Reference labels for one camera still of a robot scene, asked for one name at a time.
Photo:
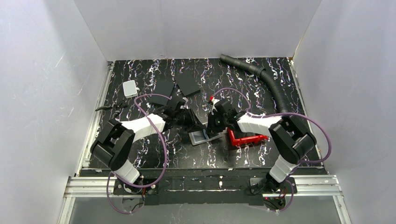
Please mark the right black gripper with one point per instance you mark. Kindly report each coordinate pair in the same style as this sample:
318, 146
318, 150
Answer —
213, 122

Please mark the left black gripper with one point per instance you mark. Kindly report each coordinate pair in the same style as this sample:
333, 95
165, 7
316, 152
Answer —
188, 116

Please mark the grey leather card holder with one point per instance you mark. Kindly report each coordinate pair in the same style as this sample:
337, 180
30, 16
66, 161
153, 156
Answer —
200, 137

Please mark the red plastic bin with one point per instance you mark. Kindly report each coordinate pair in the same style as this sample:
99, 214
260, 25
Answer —
254, 139

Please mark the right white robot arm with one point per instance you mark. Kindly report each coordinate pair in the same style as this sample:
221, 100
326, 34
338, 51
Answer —
292, 138

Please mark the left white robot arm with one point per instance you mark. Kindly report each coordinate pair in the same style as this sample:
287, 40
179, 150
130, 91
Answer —
114, 142

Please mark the black flat box right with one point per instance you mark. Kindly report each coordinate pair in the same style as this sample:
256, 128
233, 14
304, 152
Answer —
187, 84

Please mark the black flat box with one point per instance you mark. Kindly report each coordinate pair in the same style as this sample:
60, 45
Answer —
187, 84
163, 91

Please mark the black flat box left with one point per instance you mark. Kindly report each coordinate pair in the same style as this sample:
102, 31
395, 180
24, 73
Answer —
163, 91

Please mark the white square box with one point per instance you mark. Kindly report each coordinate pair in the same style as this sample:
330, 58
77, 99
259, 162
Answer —
129, 88

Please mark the black pliers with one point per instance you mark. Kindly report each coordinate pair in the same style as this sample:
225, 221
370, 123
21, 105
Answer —
117, 107

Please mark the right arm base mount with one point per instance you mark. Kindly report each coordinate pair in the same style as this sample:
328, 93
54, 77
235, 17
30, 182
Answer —
282, 194

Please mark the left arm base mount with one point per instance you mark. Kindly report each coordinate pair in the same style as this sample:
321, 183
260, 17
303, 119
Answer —
121, 188

